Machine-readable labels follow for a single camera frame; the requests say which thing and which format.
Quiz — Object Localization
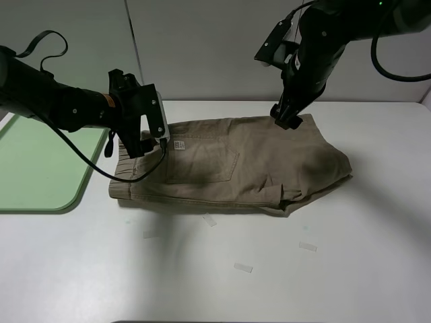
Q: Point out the khaki shorts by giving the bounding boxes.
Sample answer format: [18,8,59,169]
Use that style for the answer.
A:
[108,114,352,217]

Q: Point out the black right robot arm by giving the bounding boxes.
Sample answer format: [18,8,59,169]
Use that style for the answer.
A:
[264,1,430,129]

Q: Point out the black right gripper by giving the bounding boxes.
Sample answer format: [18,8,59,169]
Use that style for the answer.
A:
[270,63,327,130]

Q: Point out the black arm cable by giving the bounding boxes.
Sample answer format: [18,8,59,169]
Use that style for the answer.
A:
[371,26,431,82]
[15,30,168,183]

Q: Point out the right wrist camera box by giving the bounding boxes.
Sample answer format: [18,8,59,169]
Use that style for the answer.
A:
[254,18,299,70]

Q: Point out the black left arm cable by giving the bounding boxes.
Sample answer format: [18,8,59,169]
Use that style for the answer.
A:
[15,30,168,183]

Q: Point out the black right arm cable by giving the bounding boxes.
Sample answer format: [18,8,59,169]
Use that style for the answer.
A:
[371,26,431,82]

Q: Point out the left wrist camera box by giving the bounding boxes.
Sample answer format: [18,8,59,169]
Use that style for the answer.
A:
[137,84,170,142]

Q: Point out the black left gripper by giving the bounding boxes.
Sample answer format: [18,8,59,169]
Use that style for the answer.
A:
[107,69,157,158]

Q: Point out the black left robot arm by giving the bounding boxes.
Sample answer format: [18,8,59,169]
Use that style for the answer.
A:
[1,47,156,158]

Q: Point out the green plastic tray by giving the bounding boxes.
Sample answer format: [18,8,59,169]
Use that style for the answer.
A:
[1,116,92,213]

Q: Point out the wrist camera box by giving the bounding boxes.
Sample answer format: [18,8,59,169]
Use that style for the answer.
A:
[254,18,299,70]
[137,84,170,142]

